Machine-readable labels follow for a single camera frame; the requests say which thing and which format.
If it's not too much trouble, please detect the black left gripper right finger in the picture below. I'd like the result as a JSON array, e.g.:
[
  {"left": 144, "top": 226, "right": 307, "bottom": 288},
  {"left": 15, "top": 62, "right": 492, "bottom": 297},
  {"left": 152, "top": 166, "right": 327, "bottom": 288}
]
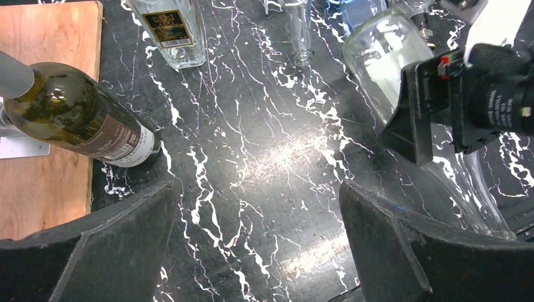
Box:
[{"left": 339, "top": 181, "right": 533, "bottom": 301}]

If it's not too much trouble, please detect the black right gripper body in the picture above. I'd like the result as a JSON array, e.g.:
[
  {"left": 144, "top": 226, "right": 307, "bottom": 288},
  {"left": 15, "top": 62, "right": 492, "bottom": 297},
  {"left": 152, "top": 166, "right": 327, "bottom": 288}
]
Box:
[{"left": 377, "top": 48, "right": 501, "bottom": 167}]

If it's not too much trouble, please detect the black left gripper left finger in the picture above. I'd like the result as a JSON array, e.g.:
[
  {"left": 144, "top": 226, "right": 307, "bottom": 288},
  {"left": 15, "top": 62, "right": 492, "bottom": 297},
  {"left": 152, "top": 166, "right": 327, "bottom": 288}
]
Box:
[{"left": 1, "top": 180, "right": 179, "bottom": 301}]

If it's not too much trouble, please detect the dark bottle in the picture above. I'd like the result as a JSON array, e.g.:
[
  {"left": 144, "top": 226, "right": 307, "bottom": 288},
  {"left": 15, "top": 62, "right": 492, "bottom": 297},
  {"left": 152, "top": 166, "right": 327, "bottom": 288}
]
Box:
[{"left": 1, "top": 52, "right": 161, "bottom": 168}]

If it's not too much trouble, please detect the clear round glass bottle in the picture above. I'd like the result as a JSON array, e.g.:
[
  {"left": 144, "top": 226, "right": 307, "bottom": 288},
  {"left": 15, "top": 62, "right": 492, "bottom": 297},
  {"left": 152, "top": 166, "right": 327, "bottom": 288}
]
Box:
[{"left": 281, "top": 0, "right": 314, "bottom": 67}]

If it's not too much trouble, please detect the clear square bottle black cap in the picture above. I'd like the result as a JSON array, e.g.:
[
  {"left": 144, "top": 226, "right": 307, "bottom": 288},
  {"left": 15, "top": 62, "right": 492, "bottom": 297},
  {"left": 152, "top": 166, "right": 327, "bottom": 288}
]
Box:
[{"left": 127, "top": 0, "right": 207, "bottom": 70}]

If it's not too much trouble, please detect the blue square glass bottle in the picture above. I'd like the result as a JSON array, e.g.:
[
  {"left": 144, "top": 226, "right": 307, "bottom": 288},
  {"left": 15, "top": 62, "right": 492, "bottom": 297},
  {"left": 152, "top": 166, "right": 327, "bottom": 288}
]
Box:
[{"left": 339, "top": 0, "right": 387, "bottom": 31}]

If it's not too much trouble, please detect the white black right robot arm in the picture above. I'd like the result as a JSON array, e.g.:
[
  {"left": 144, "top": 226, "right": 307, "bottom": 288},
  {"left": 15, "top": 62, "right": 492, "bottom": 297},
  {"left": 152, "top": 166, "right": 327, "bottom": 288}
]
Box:
[{"left": 377, "top": 43, "right": 533, "bottom": 166}]

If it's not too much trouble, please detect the brown wooden board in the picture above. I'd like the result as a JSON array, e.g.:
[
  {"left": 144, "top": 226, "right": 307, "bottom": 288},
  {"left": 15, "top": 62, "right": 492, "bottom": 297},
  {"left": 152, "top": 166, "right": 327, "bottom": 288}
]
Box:
[{"left": 1, "top": 1, "right": 103, "bottom": 240}]

